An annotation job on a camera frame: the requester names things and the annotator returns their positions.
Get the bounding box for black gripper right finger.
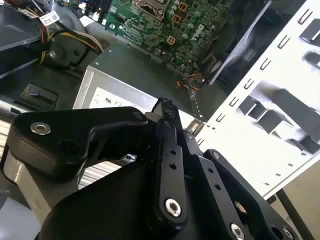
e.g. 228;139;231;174
166;99;303;240

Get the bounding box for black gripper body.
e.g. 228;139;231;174
37;171;316;240

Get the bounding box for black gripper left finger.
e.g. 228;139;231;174
0;98;189;228

